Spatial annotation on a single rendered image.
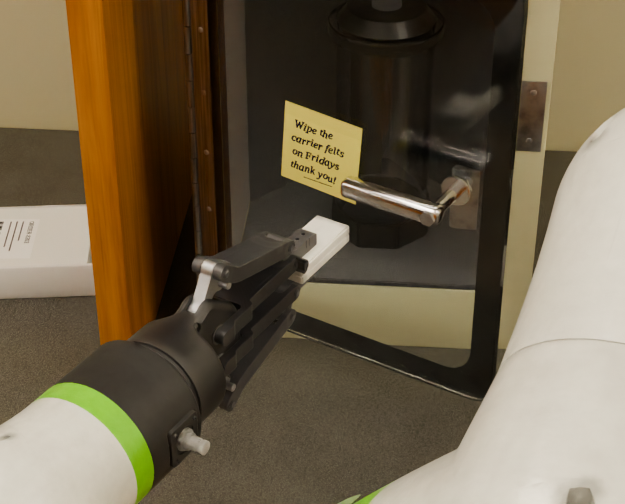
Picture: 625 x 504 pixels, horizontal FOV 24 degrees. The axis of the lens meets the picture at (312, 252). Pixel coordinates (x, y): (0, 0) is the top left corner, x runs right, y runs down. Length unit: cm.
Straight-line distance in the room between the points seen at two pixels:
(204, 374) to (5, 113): 96
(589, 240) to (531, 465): 11
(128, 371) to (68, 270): 58
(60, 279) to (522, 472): 106
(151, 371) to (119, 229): 38
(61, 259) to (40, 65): 38
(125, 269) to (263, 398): 18
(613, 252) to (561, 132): 126
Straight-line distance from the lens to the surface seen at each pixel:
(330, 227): 113
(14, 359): 145
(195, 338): 97
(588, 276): 55
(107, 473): 89
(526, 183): 134
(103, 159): 126
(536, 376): 53
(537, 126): 131
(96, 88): 123
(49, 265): 151
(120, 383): 92
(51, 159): 177
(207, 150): 132
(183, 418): 94
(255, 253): 103
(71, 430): 89
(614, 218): 56
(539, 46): 128
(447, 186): 119
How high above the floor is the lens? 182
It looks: 34 degrees down
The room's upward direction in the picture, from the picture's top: straight up
